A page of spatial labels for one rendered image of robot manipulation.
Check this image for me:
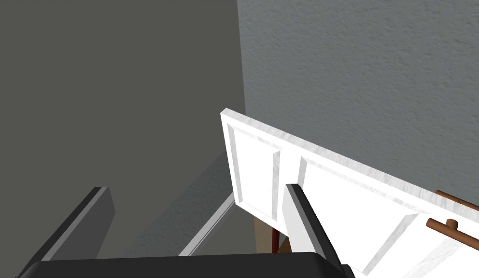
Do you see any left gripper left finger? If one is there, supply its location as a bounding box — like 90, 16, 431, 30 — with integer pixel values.
40, 186, 116, 262

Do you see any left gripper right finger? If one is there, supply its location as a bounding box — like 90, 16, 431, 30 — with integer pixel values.
281, 183, 343, 265

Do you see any brown bar door handle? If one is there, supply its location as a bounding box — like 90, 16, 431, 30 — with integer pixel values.
426, 218, 479, 255

